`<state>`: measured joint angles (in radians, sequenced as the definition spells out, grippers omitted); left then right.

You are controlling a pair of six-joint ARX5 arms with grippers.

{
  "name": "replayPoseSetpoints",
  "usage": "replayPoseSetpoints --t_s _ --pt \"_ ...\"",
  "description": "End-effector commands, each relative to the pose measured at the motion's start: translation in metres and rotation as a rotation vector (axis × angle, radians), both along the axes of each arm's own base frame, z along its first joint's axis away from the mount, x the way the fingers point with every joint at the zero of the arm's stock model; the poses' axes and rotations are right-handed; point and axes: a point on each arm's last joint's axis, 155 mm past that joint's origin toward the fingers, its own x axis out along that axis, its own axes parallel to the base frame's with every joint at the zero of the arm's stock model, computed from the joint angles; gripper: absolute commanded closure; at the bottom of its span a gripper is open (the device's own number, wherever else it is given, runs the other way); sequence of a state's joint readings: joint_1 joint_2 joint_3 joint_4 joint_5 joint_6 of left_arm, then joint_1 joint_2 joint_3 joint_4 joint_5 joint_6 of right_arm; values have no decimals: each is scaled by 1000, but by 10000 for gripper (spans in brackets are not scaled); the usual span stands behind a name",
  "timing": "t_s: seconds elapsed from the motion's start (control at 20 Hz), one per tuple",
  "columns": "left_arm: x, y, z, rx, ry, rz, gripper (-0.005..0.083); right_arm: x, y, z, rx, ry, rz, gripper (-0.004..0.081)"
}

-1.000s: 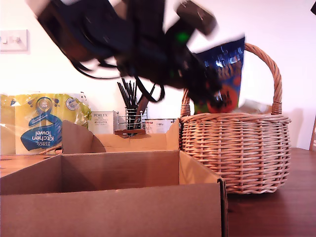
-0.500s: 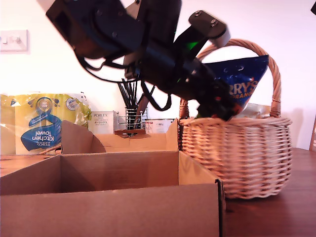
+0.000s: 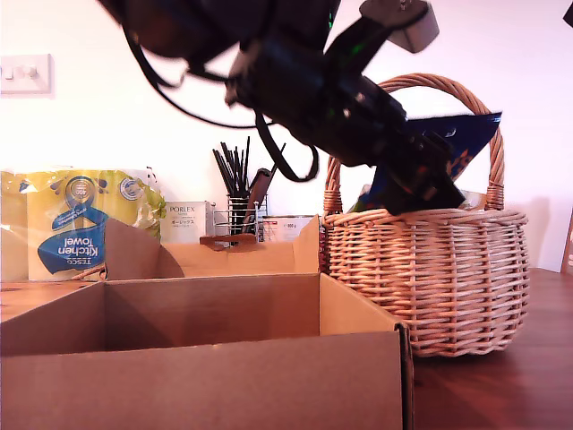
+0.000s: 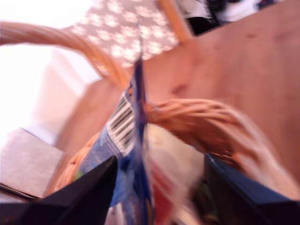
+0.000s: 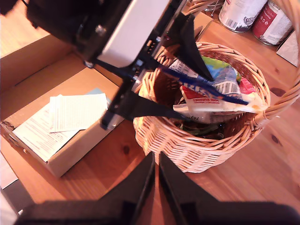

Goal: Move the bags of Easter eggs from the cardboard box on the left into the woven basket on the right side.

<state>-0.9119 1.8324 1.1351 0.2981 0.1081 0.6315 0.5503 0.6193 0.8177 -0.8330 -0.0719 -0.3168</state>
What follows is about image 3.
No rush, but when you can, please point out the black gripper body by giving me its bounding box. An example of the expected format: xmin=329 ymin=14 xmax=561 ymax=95
xmin=229 ymin=38 xmax=453 ymax=181

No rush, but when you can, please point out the blue Terry's orange eggs bag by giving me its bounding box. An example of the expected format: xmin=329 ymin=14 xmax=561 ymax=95
xmin=348 ymin=111 xmax=503 ymax=214

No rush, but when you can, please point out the white Porlex box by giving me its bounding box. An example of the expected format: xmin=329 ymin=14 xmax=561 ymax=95
xmin=164 ymin=201 xmax=212 ymax=245

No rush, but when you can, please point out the brown cardboard box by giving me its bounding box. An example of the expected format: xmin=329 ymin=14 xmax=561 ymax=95
xmin=0 ymin=214 xmax=415 ymax=430

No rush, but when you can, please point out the single slanted black stick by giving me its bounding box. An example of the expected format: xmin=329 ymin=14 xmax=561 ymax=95
xmin=264 ymin=142 xmax=287 ymax=183

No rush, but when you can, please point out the dark brown wooden spatula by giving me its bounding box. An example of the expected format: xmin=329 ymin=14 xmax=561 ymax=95
xmin=244 ymin=168 xmax=275 ymax=234

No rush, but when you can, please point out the bundle of black sticks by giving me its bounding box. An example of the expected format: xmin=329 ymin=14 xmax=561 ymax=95
xmin=211 ymin=136 xmax=252 ymax=199

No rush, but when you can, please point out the tin can with white label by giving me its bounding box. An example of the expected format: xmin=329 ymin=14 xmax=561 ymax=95
xmin=261 ymin=214 xmax=317 ymax=244

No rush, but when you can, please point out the wooden board with white dots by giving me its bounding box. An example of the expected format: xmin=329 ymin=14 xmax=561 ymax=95
xmin=560 ymin=219 xmax=573 ymax=275

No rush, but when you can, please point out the yellow kitchen towel pack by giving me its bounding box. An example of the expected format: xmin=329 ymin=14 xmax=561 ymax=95
xmin=0 ymin=166 xmax=167 ymax=283

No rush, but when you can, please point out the thick black looped cable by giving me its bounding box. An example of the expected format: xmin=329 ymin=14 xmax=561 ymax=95
xmin=254 ymin=111 xmax=321 ymax=183

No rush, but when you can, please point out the woven wicker basket with handle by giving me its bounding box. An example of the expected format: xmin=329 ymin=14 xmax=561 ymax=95
xmin=320 ymin=73 xmax=531 ymax=358

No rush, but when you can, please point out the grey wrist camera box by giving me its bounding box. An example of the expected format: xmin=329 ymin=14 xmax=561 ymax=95
xmin=321 ymin=0 xmax=441 ymax=62

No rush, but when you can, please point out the wire utensil holder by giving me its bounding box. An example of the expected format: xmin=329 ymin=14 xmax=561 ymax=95
xmin=213 ymin=193 xmax=269 ymax=243

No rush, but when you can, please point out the thin black cable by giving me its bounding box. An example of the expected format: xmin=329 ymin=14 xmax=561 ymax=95
xmin=121 ymin=24 xmax=260 ymax=130

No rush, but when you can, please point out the white wall light switch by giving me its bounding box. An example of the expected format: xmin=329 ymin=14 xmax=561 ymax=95
xmin=0 ymin=53 xmax=51 ymax=95

